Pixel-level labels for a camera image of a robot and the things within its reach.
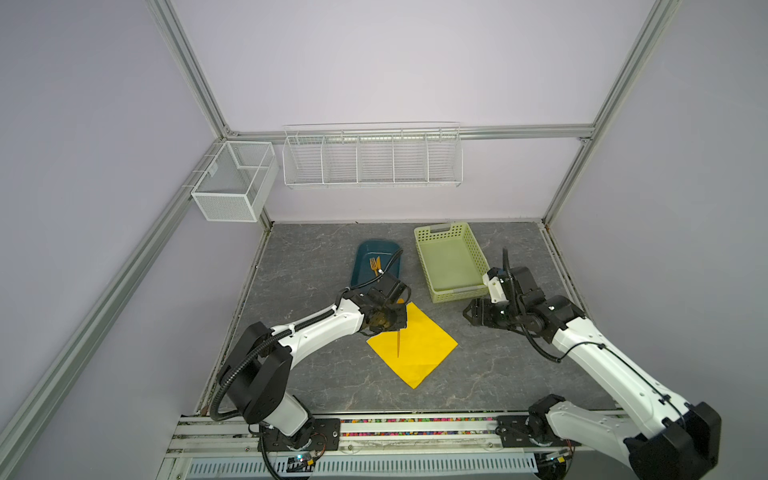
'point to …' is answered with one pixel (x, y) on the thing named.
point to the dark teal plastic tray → (372, 257)
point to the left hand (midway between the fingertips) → (403, 325)
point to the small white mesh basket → (238, 184)
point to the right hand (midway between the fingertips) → (474, 315)
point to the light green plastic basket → (452, 261)
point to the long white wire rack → (377, 154)
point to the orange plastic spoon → (398, 343)
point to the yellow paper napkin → (423, 346)
